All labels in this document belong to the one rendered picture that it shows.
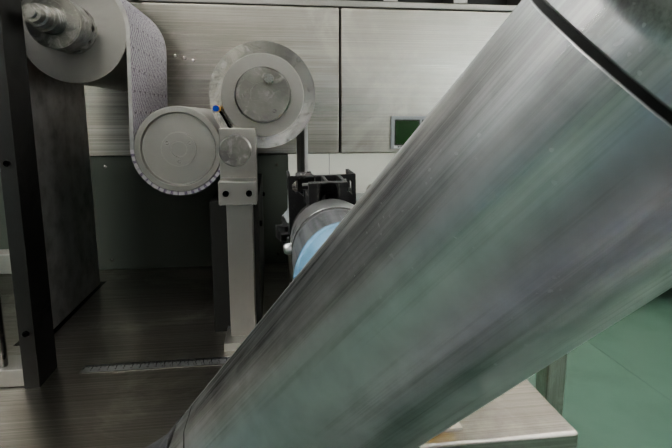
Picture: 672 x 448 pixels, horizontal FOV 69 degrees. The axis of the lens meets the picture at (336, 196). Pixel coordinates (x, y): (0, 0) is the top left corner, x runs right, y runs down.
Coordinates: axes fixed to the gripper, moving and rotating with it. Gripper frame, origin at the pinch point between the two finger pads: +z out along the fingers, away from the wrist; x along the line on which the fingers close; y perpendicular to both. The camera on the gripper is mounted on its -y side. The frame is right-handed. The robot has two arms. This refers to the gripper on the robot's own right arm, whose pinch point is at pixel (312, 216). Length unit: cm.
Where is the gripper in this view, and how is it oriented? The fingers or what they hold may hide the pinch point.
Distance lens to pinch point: 65.2
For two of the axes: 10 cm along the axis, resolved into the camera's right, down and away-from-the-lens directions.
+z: -1.3, -1.6, 9.8
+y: -0.2, -9.9, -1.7
